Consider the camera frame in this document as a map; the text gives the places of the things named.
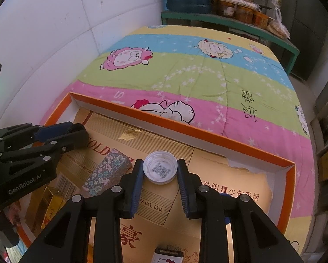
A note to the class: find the orange rimmed cardboard tray box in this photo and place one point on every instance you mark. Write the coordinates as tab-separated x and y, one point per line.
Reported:
279	197

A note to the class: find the colourful cartoon sheep blanket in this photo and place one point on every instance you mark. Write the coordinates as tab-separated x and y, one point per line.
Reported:
207	87

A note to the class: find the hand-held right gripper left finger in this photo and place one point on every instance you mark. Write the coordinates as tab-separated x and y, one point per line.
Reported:
136	186

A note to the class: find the plastic bag with food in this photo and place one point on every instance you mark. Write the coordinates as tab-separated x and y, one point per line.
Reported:
277	28

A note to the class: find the person's left hand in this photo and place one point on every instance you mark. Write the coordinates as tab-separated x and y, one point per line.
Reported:
14	215

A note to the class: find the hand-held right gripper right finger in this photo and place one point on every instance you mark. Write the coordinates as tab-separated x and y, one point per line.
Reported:
184	189

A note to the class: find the orange food jar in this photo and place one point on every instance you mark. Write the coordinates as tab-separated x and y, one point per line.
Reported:
244	13
260	19
226	8

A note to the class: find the dark grey refrigerator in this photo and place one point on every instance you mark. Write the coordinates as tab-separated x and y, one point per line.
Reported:
306	33

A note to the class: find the floral patterned slim box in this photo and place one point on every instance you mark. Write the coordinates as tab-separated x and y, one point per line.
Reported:
106	172

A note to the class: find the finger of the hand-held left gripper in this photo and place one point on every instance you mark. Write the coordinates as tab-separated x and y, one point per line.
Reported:
51	131
70	143

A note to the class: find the folded patterned cloth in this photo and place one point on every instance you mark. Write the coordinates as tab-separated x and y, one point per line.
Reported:
235	1

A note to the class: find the white plastic bottle cap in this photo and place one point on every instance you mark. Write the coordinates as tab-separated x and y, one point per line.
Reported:
159	169

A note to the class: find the golden box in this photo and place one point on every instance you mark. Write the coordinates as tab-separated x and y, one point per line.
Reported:
52	208

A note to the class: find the white cartoon print box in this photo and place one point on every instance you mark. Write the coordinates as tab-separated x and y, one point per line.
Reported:
169	256

